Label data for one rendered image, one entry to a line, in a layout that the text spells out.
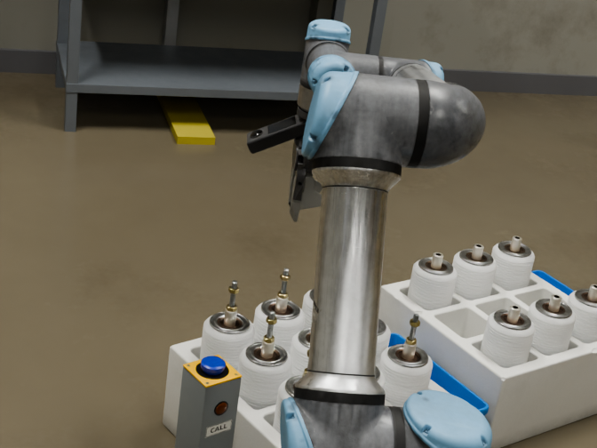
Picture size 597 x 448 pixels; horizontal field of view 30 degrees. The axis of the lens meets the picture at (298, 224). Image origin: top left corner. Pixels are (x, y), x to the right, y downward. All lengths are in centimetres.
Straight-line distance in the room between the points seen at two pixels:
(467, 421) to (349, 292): 22
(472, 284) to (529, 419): 32
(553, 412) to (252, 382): 71
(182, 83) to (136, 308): 116
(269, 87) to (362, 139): 224
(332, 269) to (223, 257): 146
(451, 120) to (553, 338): 98
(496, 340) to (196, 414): 69
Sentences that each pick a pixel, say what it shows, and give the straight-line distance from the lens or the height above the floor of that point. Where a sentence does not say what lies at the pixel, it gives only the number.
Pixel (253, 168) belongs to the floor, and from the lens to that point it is 339.
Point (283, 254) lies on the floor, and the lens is 290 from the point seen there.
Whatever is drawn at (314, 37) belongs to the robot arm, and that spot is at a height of 80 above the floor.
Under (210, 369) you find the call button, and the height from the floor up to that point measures 33.
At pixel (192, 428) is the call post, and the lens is 185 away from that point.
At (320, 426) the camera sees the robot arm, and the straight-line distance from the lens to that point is 138.
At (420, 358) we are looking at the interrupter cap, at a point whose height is 25.
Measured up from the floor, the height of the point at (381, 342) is 24.
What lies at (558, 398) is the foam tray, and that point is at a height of 8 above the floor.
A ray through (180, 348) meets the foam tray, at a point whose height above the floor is 18.
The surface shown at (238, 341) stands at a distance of 204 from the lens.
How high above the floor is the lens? 131
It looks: 25 degrees down
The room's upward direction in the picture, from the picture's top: 8 degrees clockwise
